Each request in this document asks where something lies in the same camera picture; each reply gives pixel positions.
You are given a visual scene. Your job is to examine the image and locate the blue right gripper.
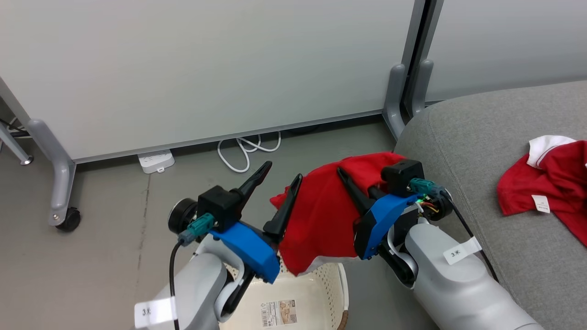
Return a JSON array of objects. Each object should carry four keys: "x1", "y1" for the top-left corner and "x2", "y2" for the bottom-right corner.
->
[{"x1": 337, "y1": 167, "x2": 419, "y2": 260}]

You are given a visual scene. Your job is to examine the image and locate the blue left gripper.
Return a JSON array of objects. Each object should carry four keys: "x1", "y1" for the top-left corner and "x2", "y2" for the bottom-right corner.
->
[{"x1": 209, "y1": 160, "x2": 303, "y2": 284}]

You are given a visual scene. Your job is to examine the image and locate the plain red garment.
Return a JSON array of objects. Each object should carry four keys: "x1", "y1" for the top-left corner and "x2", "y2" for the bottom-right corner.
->
[{"x1": 270, "y1": 151, "x2": 406, "y2": 276}]

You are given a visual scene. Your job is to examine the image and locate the red shirt white collar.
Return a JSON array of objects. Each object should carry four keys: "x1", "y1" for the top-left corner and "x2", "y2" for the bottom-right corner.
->
[{"x1": 497, "y1": 135, "x2": 587, "y2": 248}]

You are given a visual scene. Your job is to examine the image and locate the grey fabric sofa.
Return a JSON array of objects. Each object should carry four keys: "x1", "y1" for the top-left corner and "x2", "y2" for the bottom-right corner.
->
[{"x1": 393, "y1": 81, "x2": 587, "y2": 330}]

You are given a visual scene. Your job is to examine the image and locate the beige plastic laundry basket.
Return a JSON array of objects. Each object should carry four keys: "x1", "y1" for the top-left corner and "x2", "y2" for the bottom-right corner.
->
[{"x1": 220, "y1": 262, "x2": 351, "y2": 330}]

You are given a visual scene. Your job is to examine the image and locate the basket barcode sticker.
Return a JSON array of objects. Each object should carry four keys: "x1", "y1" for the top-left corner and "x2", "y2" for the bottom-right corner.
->
[{"x1": 260, "y1": 300, "x2": 298, "y2": 329}]

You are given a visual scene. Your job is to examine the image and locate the white power strip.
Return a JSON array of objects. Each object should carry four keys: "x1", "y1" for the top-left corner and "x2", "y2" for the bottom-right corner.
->
[{"x1": 138, "y1": 149, "x2": 176, "y2": 175}]

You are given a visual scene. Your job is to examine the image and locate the large white partition panel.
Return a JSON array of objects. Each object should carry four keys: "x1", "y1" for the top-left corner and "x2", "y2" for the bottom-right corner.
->
[{"x1": 0, "y1": 0, "x2": 427, "y2": 164}]

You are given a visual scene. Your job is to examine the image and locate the black caster wheel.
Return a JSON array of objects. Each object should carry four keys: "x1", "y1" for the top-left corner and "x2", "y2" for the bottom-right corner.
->
[{"x1": 56, "y1": 207, "x2": 82, "y2": 232}]

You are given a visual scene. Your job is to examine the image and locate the narrow white partition panel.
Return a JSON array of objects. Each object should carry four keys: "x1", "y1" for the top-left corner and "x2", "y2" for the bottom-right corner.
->
[{"x1": 420, "y1": 0, "x2": 587, "y2": 102}]

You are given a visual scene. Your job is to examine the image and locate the grey partition leg with caster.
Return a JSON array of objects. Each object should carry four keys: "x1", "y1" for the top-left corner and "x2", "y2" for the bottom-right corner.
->
[{"x1": 27, "y1": 119, "x2": 78, "y2": 227}]

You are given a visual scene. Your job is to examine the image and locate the grey metal table leg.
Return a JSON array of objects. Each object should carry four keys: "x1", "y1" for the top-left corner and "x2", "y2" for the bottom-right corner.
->
[{"x1": 0, "y1": 120, "x2": 34, "y2": 165}]

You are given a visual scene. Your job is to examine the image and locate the white looped power cable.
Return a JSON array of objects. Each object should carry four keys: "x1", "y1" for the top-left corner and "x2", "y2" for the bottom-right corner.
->
[{"x1": 217, "y1": 132, "x2": 282, "y2": 174}]

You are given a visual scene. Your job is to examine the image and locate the right arm cable teal plug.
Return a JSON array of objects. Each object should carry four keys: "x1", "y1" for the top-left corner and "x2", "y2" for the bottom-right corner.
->
[{"x1": 410, "y1": 179, "x2": 499, "y2": 282}]

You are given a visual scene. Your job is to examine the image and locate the arm cable teal plug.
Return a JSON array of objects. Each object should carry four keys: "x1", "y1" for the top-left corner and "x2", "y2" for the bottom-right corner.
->
[
  {"x1": 410, "y1": 179, "x2": 499, "y2": 282},
  {"x1": 169, "y1": 212, "x2": 216, "y2": 330}
]

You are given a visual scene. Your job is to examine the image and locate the left arm cable teal plug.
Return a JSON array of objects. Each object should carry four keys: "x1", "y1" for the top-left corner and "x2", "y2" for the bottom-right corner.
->
[{"x1": 169, "y1": 212, "x2": 216, "y2": 330}]

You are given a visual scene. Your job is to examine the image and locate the white cable label tag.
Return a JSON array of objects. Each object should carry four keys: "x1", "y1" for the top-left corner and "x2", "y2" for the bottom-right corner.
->
[
  {"x1": 443, "y1": 237, "x2": 483, "y2": 265},
  {"x1": 134, "y1": 297, "x2": 177, "y2": 329}
]

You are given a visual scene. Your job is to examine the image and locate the loose floor cables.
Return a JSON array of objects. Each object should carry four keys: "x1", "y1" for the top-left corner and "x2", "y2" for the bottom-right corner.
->
[{"x1": 0, "y1": 117, "x2": 32, "y2": 139}]

